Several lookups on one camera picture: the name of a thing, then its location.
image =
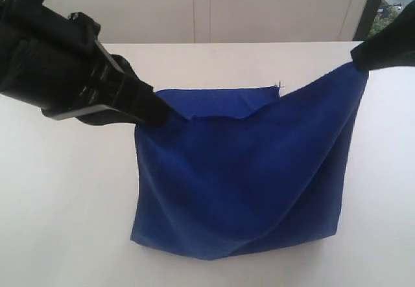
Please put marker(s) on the beige wall panel board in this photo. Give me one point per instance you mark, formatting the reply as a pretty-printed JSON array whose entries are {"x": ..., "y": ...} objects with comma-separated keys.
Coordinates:
[{"x": 218, "y": 21}]

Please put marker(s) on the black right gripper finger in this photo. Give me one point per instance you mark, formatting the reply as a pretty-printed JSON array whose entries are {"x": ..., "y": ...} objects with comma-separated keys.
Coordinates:
[{"x": 391, "y": 47}]

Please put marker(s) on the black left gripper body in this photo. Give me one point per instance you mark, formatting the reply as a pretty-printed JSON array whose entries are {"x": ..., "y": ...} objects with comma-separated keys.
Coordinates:
[{"x": 48, "y": 60}]

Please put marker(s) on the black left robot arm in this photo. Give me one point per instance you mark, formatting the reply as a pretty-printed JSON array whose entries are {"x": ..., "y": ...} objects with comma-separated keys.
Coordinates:
[{"x": 58, "y": 65}]

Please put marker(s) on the blue towel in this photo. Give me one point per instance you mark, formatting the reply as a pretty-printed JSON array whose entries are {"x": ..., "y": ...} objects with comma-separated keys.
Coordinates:
[{"x": 241, "y": 171}]

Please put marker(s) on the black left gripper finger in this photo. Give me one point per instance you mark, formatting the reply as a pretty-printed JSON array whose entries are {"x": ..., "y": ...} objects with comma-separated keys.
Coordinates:
[
  {"x": 118, "y": 86},
  {"x": 100, "y": 116}
]

